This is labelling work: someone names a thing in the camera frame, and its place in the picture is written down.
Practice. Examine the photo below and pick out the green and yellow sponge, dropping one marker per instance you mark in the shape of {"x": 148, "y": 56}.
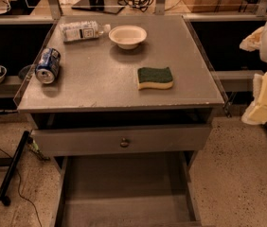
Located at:
{"x": 154, "y": 78}

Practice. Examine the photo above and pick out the grey top drawer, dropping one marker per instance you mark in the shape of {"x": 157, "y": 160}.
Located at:
{"x": 94, "y": 141}

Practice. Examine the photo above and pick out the grey drawer cabinet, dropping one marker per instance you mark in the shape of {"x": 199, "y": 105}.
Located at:
{"x": 97, "y": 84}

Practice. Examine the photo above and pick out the round brass drawer knob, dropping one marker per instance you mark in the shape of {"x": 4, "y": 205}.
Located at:
{"x": 124, "y": 142}

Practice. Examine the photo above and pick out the grey open middle drawer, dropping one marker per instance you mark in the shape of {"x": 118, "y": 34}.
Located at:
{"x": 126, "y": 190}

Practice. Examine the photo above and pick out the white paper bowl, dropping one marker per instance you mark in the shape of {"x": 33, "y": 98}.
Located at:
{"x": 128, "y": 37}

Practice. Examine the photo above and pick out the black monitor stand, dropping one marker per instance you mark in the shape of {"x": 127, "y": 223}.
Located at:
{"x": 104, "y": 6}

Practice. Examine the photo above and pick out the clear plastic water bottle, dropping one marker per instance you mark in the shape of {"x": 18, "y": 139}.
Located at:
{"x": 83, "y": 30}

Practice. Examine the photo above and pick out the blue soda can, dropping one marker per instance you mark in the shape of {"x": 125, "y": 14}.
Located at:
{"x": 48, "y": 66}

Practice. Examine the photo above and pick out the black bar on floor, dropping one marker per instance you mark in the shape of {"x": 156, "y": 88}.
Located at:
{"x": 4, "y": 198}

